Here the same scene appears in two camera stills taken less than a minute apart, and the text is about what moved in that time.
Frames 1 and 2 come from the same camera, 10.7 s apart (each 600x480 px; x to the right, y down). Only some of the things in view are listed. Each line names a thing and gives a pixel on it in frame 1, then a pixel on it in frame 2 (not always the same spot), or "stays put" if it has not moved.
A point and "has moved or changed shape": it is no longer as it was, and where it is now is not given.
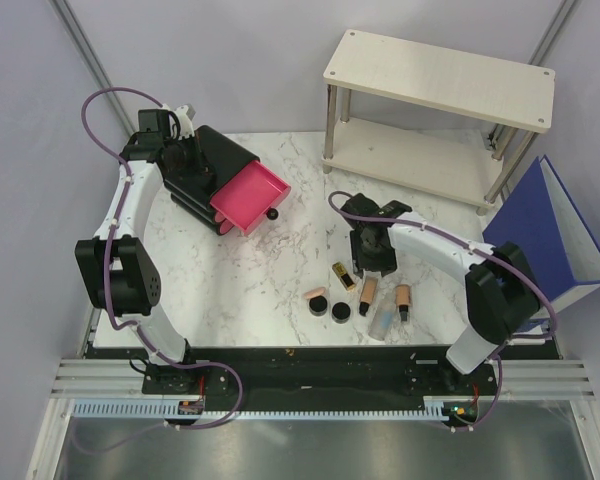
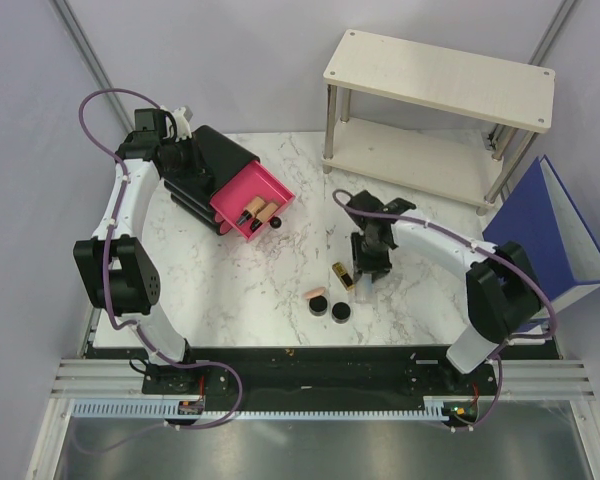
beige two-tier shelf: (464, 164) stays put
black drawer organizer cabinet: (225, 160) stays put
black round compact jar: (340, 313) stays put
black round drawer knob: (272, 214) has moved or changed shape
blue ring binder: (540, 225) stays put
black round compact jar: (318, 306) stays put
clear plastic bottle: (384, 312) → (364, 289)
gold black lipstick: (344, 276) stays put
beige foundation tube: (368, 291) → (265, 214)
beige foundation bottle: (403, 299) → (250, 210)
